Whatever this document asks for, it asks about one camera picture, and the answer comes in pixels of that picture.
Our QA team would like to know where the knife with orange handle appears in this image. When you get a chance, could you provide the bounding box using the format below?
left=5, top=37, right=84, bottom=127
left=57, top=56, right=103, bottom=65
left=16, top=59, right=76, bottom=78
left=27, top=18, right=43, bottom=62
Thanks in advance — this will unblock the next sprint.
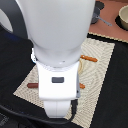
left=80, top=55, right=98, bottom=62

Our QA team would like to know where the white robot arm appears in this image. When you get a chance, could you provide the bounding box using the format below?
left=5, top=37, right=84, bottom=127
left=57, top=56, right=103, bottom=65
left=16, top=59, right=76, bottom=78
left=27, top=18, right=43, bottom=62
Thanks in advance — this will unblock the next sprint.
left=0, top=0, right=95, bottom=118

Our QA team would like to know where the round beige plate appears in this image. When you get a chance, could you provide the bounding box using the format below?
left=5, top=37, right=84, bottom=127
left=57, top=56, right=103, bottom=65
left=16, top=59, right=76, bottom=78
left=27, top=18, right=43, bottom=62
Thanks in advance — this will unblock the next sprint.
left=78, top=59, right=84, bottom=75

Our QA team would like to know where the fork with orange handle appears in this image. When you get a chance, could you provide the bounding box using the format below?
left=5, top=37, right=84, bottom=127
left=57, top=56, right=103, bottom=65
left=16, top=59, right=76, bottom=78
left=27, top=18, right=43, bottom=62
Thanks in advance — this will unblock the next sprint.
left=79, top=83, right=85, bottom=89

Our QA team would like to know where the pink wooden stove board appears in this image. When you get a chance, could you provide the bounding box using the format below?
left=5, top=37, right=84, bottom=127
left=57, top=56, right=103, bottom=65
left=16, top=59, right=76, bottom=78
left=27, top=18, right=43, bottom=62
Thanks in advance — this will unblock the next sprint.
left=88, top=0, right=128, bottom=44

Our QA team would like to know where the beige bowl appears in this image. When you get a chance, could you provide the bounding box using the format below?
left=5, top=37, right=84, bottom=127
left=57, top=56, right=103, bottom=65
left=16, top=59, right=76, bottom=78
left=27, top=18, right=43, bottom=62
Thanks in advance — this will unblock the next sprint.
left=119, top=5, right=128, bottom=30

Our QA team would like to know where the beige woven placemat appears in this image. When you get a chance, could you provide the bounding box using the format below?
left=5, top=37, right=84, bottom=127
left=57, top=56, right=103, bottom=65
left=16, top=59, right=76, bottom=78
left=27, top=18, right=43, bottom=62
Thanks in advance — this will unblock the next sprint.
left=14, top=38, right=114, bottom=128

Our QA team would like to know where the brown sausage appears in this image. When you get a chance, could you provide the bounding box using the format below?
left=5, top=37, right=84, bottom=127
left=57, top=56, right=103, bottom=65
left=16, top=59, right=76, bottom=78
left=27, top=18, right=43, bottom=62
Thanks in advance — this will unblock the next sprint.
left=27, top=83, right=38, bottom=88

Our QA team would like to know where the black stove burner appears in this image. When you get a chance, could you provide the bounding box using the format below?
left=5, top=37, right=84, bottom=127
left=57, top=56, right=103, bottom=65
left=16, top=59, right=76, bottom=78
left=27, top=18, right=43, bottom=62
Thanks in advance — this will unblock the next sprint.
left=95, top=1, right=105, bottom=10

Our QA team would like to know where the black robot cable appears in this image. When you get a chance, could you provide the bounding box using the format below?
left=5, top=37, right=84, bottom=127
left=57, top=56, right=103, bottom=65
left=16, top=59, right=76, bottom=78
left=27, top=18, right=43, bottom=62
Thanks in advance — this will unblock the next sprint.
left=0, top=99, right=80, bottom=126

